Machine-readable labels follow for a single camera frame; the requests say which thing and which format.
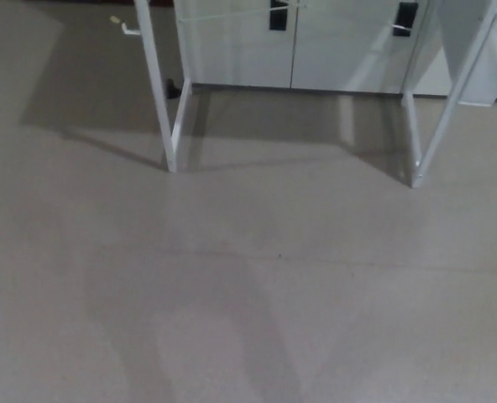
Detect white metal table leg frame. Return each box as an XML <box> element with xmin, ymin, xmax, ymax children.
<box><xmin>133</xmin><ymin>0</ymin><xmax>192</xmax><ymax>174</ymax></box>
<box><xmin>400</xmin><ymin>0</ymin><xmax>497</xmax><ymax>190</ymax></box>

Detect black cabinet door handle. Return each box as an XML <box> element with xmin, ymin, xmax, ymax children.
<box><xmin>392</xmin><ymin>2</ymin><xmax>418</xmax><ymax>38</ymax></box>
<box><xmin>269</xmin><ymin>0</ymin><xmax>289</xmax><ymax>32</ymax></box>

